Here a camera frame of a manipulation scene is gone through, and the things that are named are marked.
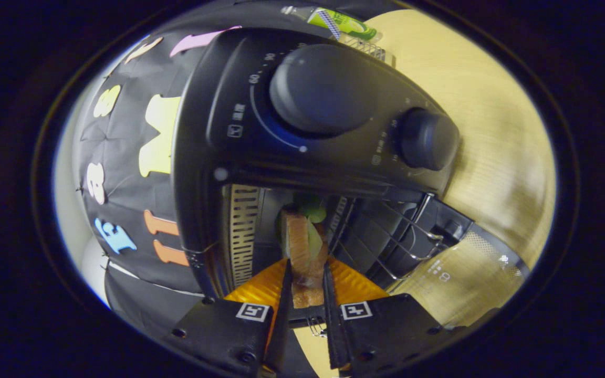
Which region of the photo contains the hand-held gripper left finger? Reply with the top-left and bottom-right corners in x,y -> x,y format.
163,258 -> 293,376

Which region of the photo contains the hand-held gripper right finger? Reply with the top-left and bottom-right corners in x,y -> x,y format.
322,257 -> 466,376

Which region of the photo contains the toast sandwich with lettuce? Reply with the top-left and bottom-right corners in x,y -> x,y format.
280,194 -> 329,309

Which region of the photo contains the black toaster oven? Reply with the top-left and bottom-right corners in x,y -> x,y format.
173,27 -> 530,337

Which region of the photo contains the green label plastic bottle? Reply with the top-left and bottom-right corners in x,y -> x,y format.
281,5 -> 378,41

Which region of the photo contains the metal wire rack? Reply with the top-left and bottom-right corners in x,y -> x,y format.
334,33 -> 388,62

